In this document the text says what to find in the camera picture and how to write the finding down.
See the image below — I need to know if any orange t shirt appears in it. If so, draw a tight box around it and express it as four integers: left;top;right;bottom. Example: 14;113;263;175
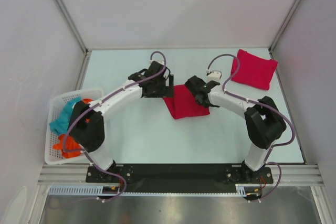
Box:
53;99;92;158

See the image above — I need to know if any purple cable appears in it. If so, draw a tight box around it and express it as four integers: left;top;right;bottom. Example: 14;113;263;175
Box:
62;50;169;204
206;53;295;202

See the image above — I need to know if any grey slotted cable duct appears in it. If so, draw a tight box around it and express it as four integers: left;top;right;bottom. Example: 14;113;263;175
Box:
49;184;261;197

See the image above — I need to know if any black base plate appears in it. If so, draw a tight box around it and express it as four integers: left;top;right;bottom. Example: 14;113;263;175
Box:
86;164;274;189

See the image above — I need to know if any magenta t shirt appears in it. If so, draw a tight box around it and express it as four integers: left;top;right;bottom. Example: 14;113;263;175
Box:
163;84;210;120
231;49;278;90

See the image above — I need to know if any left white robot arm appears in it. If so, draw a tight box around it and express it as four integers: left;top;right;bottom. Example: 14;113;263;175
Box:
67;61;174;182

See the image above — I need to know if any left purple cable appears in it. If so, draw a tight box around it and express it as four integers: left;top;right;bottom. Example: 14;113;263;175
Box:
62;50;169;204

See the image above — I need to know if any white plastic laundry basket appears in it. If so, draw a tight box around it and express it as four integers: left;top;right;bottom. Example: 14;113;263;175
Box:
45;88;104;165

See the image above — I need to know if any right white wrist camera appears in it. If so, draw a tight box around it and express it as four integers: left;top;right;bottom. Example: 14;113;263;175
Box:
206;69;222;82

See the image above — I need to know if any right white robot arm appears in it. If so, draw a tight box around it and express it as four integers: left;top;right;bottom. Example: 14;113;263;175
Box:
185;76;287;183

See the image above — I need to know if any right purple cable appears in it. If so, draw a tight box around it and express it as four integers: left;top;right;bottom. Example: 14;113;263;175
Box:
206;53;295;202

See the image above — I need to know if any teal t shirt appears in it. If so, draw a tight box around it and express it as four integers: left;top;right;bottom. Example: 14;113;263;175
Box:
49;97;81;135

